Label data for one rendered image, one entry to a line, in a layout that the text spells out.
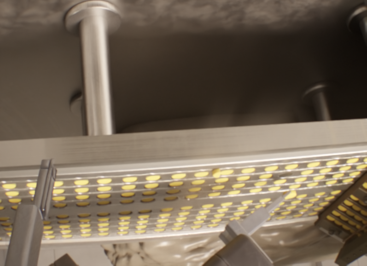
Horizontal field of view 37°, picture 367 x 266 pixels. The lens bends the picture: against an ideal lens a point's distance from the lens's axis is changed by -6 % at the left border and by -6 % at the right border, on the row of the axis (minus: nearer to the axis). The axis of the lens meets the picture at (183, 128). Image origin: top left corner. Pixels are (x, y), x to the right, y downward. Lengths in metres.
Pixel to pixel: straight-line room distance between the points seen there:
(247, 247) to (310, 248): 0.31
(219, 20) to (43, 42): 0.16
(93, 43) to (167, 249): 0.27
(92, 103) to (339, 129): 0.19
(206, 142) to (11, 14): 0.20
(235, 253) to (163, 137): 0.10
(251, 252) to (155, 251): 0.24
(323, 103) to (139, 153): 0.32
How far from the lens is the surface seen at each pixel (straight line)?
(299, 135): 0.45
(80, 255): 4.29
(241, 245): 0.43
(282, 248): 0.69
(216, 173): 0.45
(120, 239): 0.60
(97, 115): 0.45
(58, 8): 0.50
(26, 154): 0.42
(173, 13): 0.52
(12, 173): 0.42
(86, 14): 0.50
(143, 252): 0.67
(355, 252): 0.62
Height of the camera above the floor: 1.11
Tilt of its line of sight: 25 degrees down
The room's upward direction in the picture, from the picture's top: 172 degrees clockwise
